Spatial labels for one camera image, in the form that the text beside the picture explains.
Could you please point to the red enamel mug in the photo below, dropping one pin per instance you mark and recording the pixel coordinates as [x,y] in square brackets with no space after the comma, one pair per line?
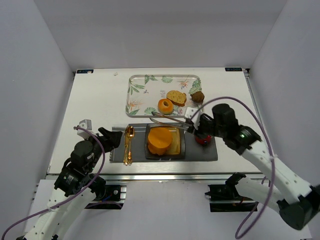
[203,140]

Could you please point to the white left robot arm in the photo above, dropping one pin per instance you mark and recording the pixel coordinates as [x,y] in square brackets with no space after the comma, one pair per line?
[77,187]

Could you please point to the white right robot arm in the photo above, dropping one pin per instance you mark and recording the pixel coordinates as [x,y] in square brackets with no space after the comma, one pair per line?
[296,200]

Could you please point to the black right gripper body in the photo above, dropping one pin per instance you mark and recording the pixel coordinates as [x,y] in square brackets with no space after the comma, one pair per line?
[200,126]

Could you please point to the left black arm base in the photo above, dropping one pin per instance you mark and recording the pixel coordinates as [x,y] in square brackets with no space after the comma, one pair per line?
[113,198]

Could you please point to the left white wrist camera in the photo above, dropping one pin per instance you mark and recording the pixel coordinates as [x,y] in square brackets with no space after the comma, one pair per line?
[83,128]

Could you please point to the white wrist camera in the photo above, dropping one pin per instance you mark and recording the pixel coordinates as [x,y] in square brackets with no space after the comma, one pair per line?
[192,116]
[83,128]

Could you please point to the brown square ceramic plate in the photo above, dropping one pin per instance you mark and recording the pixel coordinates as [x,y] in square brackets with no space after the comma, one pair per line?
[177,148]

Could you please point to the gold knife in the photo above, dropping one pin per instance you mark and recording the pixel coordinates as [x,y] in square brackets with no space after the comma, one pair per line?
[127,159]

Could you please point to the gold spoon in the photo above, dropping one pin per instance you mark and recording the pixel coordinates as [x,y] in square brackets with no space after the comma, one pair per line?
[131,147]

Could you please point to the brown bread slice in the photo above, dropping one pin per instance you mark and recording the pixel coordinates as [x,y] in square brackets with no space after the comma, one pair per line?
[177,98]

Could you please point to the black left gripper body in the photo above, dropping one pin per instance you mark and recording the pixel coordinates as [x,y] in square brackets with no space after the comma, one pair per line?
[104,139]

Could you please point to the grey striped placemat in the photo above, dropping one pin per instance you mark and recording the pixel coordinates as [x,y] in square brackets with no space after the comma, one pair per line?
[194,152]

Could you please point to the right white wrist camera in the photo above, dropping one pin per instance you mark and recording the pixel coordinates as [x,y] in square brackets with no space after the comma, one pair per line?
[192,116]

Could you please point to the floral white serving tray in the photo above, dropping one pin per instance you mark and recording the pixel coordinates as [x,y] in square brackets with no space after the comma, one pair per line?
[145,91]

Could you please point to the orange round sponge cake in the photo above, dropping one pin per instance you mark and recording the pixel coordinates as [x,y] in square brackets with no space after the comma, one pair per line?
[159,140]

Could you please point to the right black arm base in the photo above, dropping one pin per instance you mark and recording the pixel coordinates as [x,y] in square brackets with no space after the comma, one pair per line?
[225,199]

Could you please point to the dark brown chocolate pastry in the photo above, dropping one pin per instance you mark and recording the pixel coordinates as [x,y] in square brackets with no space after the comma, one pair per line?
[198,97]

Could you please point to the orange glazed bagel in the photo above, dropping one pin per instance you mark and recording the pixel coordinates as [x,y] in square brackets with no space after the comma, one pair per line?
[165,106]

